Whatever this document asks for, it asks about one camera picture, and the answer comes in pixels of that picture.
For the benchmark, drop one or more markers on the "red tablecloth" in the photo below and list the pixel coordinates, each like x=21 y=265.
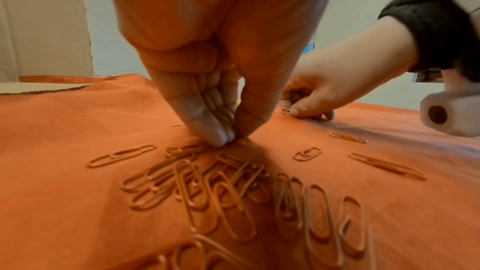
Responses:
x=56 y=174

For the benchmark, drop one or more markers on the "person's right hand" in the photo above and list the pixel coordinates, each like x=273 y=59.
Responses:
x=348 y=67

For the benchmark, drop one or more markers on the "person's left hand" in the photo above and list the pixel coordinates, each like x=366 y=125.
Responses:
x=225 y=25

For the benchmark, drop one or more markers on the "colored paper clips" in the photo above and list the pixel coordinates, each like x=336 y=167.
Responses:
x=232 y=191

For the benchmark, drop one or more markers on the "black white marker wristband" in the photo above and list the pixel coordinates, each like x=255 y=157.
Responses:
x=438 y=25

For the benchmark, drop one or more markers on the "large brown cardboard box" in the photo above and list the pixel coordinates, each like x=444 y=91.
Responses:
x=41 y=25

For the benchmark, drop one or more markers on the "small red clip bunch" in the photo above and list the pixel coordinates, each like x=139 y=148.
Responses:
x=287 y=110

